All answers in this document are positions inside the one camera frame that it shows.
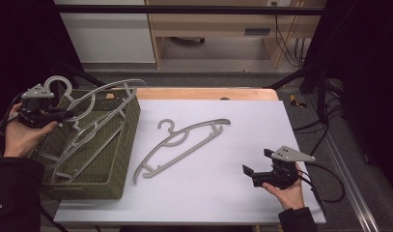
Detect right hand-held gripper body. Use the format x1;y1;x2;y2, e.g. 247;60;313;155
252;145;317;190

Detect grey plastic clothes hanger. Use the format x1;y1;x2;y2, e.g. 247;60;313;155
39;105;126;185
132;118;232;186
43;74;148;182

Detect yellow and black floor item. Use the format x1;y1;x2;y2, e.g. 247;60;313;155
289;94;308;109

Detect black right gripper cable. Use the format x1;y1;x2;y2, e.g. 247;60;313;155
295;162;347;207

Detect yellow cable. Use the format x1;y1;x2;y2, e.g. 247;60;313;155
282;0;305;59

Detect black cables at desk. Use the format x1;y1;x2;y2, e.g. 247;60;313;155
273;2;306;68

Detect green woven basket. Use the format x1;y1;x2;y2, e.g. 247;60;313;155
31;88;142;201

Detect white cabinet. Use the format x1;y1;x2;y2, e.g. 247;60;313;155
53;0;156;65

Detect aluminium floor rail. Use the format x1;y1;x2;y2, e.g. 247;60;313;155
308;95;382;232

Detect person's right hand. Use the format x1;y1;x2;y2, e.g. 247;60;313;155
261;163;306;212

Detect person's left hand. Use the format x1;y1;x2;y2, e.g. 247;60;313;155
3;102;59;160

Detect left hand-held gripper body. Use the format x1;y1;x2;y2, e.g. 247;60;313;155
16;84;62;129

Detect black stand leg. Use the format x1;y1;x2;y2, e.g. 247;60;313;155
267;64;315;91
54;62;105;89

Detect black metal frame bar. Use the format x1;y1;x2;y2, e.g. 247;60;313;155
54;4;327;15

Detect wooden desk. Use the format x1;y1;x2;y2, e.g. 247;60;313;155
145;0;327;70

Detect black floor cables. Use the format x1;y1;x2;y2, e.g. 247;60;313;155
293;76;345;157

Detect black curtain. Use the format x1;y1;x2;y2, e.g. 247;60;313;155
299;0;393;197
0;0;86;104

